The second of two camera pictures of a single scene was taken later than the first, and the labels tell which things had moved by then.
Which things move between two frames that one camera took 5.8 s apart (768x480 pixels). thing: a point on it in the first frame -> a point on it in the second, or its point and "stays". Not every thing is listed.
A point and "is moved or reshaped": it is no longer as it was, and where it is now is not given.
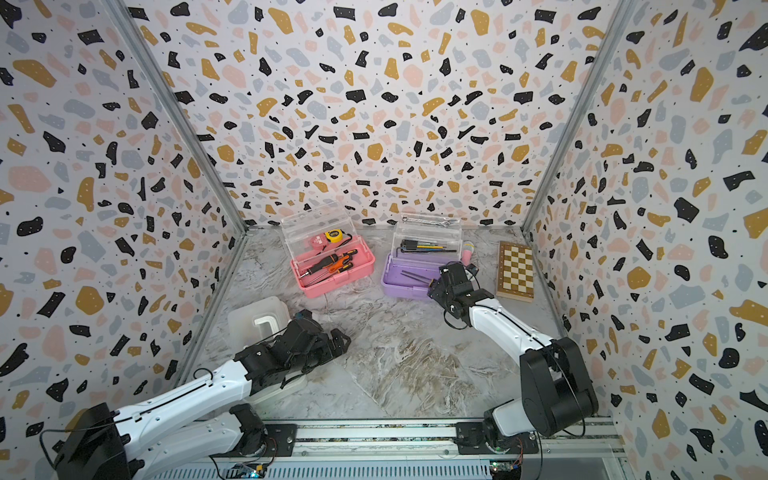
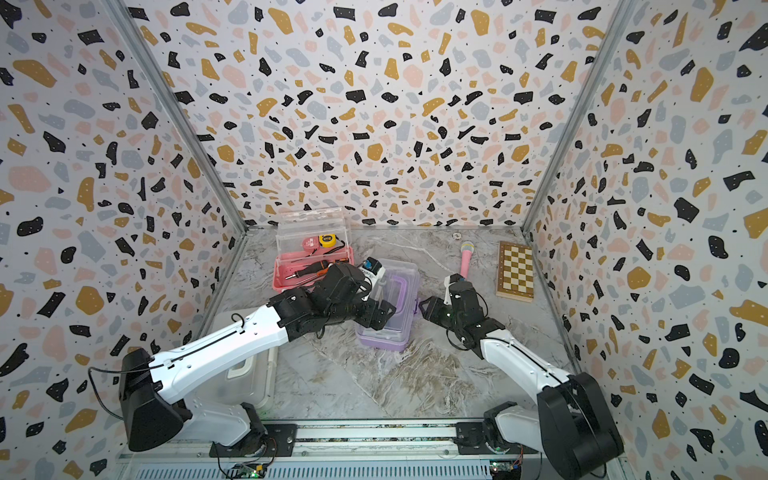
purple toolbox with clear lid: [421, 243] -> [400, 288]
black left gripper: [329, 351] -> [371, 319]
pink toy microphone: [467, 253] stays
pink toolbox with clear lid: [328, 249] is moved or reshaped
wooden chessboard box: [515, 274] stays
